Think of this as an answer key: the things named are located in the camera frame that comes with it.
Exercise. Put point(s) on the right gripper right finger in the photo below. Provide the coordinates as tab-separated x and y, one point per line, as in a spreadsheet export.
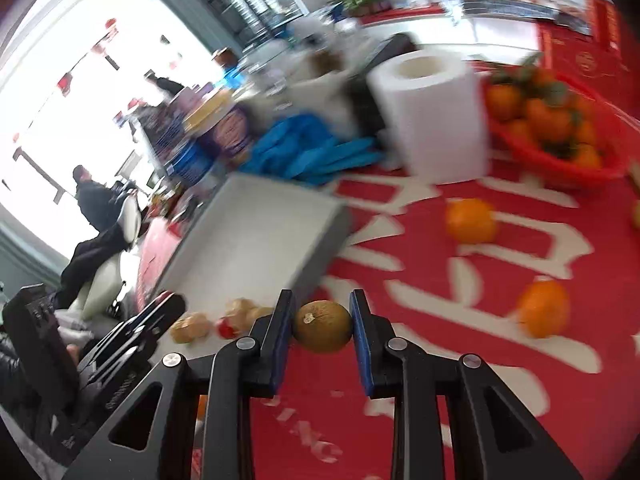
493	435

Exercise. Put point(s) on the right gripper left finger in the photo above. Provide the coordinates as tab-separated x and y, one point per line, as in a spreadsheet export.
151	434

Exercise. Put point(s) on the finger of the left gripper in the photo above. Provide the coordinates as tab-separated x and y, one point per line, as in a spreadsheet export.
134	340

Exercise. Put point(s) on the red cherry tomato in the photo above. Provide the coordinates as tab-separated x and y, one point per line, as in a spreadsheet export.
225	329

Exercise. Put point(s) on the dried husk fruit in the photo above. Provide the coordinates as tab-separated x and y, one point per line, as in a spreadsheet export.
242	313
190	328

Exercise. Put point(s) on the brown longan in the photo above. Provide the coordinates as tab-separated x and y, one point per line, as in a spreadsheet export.
322	326

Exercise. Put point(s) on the orange mandarin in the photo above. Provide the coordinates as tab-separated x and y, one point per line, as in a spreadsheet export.
543	309

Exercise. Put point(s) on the orange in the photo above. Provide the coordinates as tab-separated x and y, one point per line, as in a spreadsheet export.
470	221

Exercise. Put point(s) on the grey white storage tray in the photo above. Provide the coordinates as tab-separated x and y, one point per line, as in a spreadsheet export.
255	238

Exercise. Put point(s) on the round red table mat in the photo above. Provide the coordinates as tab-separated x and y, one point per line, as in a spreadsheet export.
451	299

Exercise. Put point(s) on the blue snack package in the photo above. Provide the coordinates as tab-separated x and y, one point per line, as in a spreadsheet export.
189	163

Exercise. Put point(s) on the purple milk tea cup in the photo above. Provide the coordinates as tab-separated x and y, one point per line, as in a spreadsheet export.
222	127

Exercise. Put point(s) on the blue rubber gloves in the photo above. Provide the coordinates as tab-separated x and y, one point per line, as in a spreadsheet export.
302	148

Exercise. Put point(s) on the black electronic device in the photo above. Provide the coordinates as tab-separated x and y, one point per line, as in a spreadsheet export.
363	88

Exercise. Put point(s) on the white paper towel roll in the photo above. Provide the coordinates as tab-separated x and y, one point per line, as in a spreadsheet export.
435	116

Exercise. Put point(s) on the red plastic fruit basket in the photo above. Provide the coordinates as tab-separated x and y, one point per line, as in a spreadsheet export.
557	172

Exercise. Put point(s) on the white appliance with faucet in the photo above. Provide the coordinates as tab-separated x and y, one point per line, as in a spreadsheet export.
325	95

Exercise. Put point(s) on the mandarins with leaves in basket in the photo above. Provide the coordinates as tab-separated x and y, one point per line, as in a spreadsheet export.
540	111

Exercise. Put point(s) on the potted green plant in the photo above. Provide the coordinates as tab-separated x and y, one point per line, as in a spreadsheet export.
360	8

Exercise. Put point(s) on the red gift boxes stack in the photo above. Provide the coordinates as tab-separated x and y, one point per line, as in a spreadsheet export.
606	56

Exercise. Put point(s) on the plaid cloth on counter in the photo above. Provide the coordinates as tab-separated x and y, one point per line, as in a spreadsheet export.
566	13

